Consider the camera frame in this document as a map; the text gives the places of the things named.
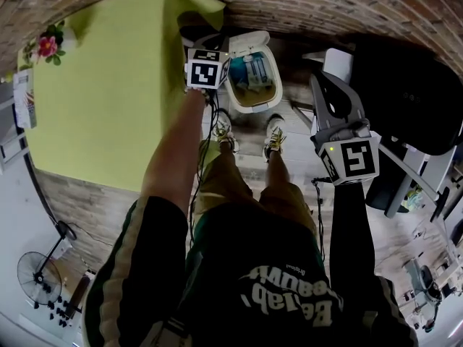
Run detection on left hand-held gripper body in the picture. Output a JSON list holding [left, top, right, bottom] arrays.
[[183, 38, 232, 91]]

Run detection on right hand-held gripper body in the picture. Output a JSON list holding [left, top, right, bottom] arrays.
[[310, 119, 381, 187]]

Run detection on white pedal trash bin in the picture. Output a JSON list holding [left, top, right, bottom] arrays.
[[222, 45, 284, 114]]

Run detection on person's black-sleeved right forearm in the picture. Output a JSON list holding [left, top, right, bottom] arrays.
[[328, 182, 379, 288]]

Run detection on person's bare left forearm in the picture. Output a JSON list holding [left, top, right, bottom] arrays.
[[139, 87, 216, 218]]

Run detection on blue and white packets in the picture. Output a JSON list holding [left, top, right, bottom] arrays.
[[231, 54, 276, 97]]

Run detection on black office chair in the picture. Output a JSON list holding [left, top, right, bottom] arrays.
[[365, 146, 449, 223]]

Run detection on person's right white sneaker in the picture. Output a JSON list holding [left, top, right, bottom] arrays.
[[262, 113, 287, 163]]

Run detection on person's white sneaker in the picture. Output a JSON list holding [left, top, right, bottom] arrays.
[[211, 112, 240, 155], [262, 113, 287, 163]]

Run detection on person's left white sneaker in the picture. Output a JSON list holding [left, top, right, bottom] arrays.
[[211, 112, 240, 155]]

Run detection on white cup with colourful cloth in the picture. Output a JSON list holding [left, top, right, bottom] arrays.
[[401, 188, 424, 213]]

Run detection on person's right leg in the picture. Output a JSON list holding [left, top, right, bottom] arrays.
[[266, 150, 292, 191]]

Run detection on person's leg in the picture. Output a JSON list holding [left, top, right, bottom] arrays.
[[266, 150, 292, 191], [218, 142, 238, 162]]

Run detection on person's left leg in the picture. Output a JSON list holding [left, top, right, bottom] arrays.
[[218, 142, 238, 162]]

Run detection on green tablecloth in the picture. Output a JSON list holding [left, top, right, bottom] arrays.
[[17, 0, 227, 194]]

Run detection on person's tan shorts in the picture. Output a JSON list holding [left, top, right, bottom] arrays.
[[197, 150, 319, 238]]

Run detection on person's green printed jersey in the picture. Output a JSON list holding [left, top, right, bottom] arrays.
[[81, 193, 420, 347]]

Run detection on grey swivel chair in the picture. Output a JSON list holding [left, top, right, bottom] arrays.
[[403, 258, 446, 334]]

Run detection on pink flower vase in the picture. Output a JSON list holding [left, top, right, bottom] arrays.
[[35, 23, 68, 67]]

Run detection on small green plant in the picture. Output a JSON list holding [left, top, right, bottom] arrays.
[[17, 41, 39, 72]]

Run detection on white printed booklet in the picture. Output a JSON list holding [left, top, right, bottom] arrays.
[[13, 69, 38, 129]]

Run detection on white side stool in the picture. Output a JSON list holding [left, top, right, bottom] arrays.
[[0, 80, 30, 175]]

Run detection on black metal rack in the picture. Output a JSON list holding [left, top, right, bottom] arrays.
[[70, 275, 91, 320]]

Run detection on black standing fan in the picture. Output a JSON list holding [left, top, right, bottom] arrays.
[[17, 220, 78, 307]]

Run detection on group of small black objects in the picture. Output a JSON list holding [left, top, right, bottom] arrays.
[[34, 283, 79, 328]]

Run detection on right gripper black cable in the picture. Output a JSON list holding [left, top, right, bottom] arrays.
[[310, 177, 336, 267]]

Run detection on grey harness strap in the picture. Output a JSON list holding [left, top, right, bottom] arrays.
[[155, 316, 192, 347]]

